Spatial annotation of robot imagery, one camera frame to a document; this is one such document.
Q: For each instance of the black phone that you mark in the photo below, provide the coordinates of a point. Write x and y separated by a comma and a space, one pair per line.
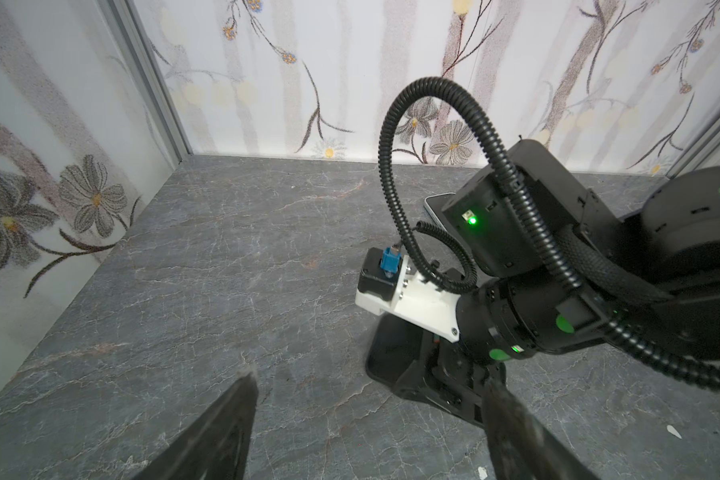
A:
398, 354
433, 205

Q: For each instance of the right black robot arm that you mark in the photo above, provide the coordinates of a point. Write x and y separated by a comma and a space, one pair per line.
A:
538, 264

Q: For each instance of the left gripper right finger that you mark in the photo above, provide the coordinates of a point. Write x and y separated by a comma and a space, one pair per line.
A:
520, 446

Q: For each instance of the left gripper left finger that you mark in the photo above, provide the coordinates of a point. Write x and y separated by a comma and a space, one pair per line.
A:
216, 444

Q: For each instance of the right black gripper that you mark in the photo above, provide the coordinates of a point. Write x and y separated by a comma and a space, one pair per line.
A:
441, 376

